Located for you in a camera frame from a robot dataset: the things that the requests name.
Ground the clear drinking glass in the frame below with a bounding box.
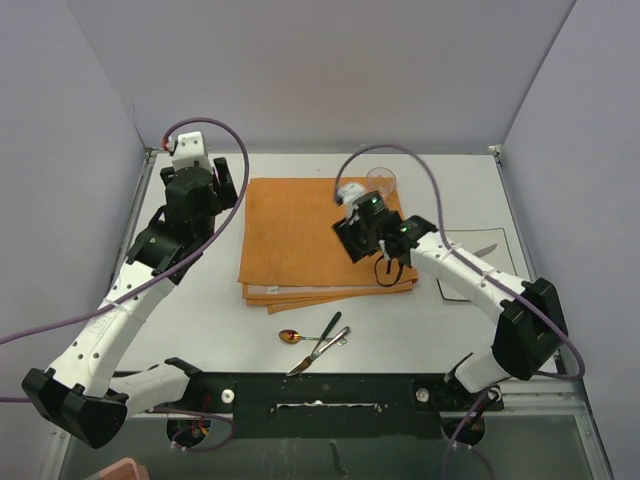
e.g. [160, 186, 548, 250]
[366, 167, 396, 202]

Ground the orange cloth napkin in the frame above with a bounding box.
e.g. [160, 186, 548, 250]
[238, 178, 419, 314]

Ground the silver table knife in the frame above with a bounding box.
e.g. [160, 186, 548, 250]
[474, 243, 497, 258]

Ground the white square plate black rim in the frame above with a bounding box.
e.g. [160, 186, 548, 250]
[434, 227, 521, 304]

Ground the gold fork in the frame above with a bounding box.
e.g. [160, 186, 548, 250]
[286, 326, 351, 377]

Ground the gold spoon dark handle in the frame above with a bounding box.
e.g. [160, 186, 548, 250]
[278, 311, 343, 346]

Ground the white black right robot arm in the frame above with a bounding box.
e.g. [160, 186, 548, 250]
[332, 183, 566, 409]

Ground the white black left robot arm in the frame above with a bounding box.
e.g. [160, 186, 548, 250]
[21, 157, 238, 448]

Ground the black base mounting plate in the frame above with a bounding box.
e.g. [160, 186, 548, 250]
[155, 373, 504, 447]

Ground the pink plastic bin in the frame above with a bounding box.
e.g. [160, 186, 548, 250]
[87, 457, 150, 480]

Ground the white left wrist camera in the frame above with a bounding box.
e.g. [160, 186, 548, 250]
[164, 131, 213, 173]

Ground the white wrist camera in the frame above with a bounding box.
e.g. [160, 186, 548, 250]
[334, 182, 367, 208]
[164, 131, 213, 173]

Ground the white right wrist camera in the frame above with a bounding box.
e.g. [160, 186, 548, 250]
[334, 182, 367, 208]

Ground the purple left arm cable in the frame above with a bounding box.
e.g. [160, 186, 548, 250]
[0, 116, 251, 454]

